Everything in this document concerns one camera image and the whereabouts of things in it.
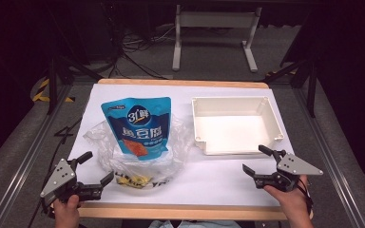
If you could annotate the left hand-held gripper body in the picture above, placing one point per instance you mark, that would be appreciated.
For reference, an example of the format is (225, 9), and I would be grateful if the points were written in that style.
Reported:
(58, 179)

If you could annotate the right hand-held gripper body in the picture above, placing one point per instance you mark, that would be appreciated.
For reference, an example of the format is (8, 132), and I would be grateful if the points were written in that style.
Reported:
(294, 167)

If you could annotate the person's right hand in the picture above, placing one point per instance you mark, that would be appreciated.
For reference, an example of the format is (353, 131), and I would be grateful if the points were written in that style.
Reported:
(293, 201)

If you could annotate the person's left hand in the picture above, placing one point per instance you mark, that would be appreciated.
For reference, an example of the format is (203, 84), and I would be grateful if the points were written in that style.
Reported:
(67, 213)

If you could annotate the clear plastic bag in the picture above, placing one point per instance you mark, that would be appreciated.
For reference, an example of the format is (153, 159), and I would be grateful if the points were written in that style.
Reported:
(107, 152)

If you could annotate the yellow crumpled wrapper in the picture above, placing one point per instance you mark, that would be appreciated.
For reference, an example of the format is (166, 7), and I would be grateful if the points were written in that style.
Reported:
(133, 181)

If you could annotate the white plastic box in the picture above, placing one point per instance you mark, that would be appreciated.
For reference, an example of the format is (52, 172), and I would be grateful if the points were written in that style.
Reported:
(234, 129)

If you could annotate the white table mat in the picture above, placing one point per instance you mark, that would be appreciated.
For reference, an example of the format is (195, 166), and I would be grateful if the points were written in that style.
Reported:
(209, 180)

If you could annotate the blue snack pouch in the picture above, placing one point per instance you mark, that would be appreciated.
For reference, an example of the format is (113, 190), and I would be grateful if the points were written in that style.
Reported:
(139, 125)

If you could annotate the black metal stand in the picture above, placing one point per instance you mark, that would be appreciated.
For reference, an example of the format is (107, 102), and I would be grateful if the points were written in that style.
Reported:
(53, 85)
(312, 91)

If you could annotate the person's light blue clothing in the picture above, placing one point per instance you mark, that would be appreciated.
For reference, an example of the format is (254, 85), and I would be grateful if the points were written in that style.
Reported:
(196, 224)

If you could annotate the yellow black hazard tape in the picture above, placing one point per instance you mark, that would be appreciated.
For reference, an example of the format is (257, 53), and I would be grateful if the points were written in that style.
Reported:
(42, 91)

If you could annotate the aluminium frame rail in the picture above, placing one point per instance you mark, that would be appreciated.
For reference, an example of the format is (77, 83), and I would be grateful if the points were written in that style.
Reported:
(332, 167)
(22, 171)

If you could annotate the white metal desk frame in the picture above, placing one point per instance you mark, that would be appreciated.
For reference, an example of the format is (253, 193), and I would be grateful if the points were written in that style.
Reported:
(215, 19)

